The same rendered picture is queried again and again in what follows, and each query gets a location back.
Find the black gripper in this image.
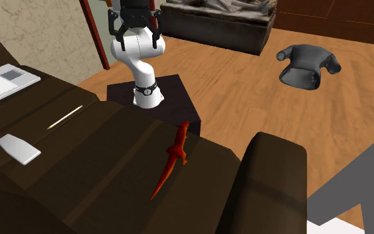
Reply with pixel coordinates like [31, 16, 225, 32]
[108, 0, 164, 51]

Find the dark bed with grey bedding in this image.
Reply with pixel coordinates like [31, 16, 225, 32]
[159, 0, 278, 57]

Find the dark robot stand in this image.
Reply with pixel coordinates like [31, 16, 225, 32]
[106, 74, 203, 137]

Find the pale yellow pencil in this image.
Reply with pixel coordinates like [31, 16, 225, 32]
[47, 104, 84, 131]

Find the red toy lizard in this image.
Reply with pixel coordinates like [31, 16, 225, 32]
[149, 120, 191, 201]

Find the dark brown leather sofa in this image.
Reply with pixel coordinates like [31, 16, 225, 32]
[0, 33, 308, 234]

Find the white flat remote control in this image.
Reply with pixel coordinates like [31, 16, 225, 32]
[0, 133, 42, 166]

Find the dark grey floor cushion chair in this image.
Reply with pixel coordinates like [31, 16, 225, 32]
[276, 44, 342, 91]

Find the red door frame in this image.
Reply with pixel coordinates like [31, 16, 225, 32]
[78, 0, 112, 71]

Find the grey table frame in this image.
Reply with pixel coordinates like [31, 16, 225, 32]
[307, 126, 374, 234]

